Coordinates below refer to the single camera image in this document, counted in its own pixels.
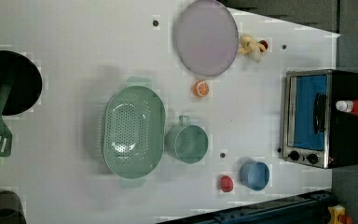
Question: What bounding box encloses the orange slice toy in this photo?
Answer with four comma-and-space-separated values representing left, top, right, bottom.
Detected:
192, 80, 210, 97

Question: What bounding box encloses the black silver toaster oven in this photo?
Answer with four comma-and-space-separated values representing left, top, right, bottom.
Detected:
281, 69, 358, 169

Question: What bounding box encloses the lavender round plate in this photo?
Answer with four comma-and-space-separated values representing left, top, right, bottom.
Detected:
174, 0, 239, 77

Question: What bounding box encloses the yellow white plush toy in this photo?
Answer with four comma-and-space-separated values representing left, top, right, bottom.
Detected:
237, 34, 263, 62

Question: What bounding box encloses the blue metal frame rail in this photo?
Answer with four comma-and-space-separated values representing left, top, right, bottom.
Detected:
159, 190, 337, 224

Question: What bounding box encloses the green mug with handle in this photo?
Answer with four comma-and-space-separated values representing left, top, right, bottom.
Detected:
165, 115, 209, 164

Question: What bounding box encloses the yellow red clamp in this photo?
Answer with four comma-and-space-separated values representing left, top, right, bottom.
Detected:
328, 205, 353, 224

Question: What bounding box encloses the small red toy fruit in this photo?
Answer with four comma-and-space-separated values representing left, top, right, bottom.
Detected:
220, 175, 234, 192

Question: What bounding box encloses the dark translucent cup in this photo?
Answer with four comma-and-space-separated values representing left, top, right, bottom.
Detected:
0, 190, 27, 224

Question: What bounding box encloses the black round pan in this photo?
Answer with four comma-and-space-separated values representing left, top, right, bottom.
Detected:
0, 50, 43, 116

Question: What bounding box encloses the green perforated colander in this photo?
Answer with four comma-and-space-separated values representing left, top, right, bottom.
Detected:
102, 77, 166, 189

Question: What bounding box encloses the blue cup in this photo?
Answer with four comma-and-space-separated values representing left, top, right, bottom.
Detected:
240, 161, 269, 191

